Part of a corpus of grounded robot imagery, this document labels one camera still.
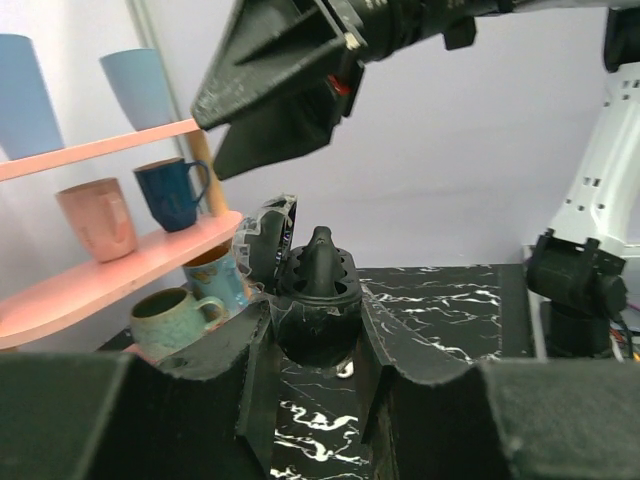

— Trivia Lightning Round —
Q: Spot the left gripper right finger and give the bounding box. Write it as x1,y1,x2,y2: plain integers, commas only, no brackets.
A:
354,289,639,479

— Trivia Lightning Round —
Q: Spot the dark blue mug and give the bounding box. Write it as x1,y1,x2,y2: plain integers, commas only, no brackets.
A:
133,157,211,233

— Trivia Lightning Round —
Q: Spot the black marble mat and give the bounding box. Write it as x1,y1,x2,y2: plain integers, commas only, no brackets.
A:
264,264,531,479

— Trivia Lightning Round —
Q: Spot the blue tumbler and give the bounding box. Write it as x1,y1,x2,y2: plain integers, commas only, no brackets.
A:
100,48,172,131
1,34,64,160

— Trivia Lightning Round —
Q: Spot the pink mug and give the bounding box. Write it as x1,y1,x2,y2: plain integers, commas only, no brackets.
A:
55,177,138,263

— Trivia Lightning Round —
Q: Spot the pink three-tier shelf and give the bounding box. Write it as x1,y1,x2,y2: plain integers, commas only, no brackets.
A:
0,117,246,361

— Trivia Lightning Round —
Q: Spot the right blue tumbler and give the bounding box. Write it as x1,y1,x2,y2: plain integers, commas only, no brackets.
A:
100,48,172,131

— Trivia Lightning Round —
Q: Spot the left blue tumbler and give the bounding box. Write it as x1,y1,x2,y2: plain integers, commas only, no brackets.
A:
1,34,64,160

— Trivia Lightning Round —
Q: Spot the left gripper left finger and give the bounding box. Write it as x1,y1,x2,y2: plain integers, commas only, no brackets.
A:
1,302,281,479

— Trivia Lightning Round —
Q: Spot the black earbud charging case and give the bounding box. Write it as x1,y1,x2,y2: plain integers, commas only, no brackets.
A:
231,194,362,369

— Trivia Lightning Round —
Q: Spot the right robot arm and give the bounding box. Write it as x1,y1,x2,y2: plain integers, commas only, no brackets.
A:
191,1,639,358

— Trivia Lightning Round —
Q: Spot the teal glazed mug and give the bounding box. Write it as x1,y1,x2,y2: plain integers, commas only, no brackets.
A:
130,287,229,361

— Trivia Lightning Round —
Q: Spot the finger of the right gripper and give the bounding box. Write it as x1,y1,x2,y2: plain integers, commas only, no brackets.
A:
213,82,345,180
191,1,347,131

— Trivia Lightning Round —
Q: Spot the light blue butterfly mug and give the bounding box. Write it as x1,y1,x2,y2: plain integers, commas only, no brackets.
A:
182,244,249,316

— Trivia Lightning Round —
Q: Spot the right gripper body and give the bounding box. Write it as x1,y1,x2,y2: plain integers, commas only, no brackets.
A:
326,1,475,117

